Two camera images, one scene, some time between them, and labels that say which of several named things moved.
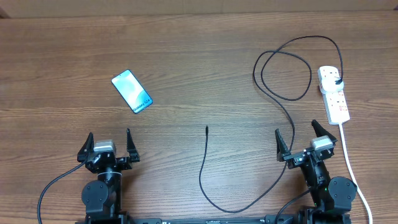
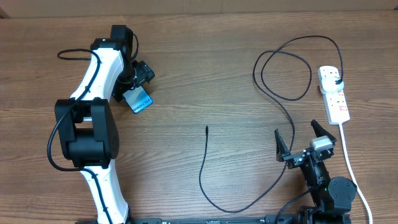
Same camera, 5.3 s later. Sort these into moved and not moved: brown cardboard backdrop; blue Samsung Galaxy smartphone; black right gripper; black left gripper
Moved: black left gripper
Not moved: black right gripper; blue Samsung Galaxy smartphone; brown cardboard backdrop
